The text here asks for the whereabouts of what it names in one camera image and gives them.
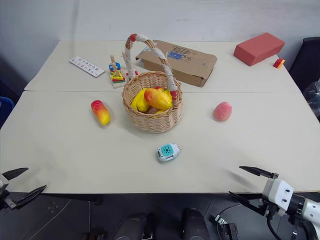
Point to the pink peach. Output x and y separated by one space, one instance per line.
222 112

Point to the red and yellow mango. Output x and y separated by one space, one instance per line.
157 98
101 113

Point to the red brick block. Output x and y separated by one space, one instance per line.
257 48

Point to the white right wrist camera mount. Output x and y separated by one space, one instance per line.
280 193

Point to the black plastic bag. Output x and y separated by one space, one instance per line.
313 100

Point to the wooden colourful stacking toy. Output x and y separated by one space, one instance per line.
116 75

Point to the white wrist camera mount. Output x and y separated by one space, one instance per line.
2 185
280 193

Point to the white card with letters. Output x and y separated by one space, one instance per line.
86 66

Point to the white and teal plug device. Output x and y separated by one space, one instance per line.
166 152

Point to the small red yellow block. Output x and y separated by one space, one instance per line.
278 63

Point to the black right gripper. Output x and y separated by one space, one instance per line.
268 210

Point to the yellow banana bunch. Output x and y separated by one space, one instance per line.
140 101

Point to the flat brown cardboard box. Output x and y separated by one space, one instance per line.
190 62

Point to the blue plastic object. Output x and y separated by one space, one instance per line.
5 110

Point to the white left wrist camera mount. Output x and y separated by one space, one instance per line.
2 185

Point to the black chair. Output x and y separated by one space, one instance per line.
306 62

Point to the dark rounded shape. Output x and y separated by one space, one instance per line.
131 226
195 223

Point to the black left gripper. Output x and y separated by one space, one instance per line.
6 201

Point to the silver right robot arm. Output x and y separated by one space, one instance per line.
308 208

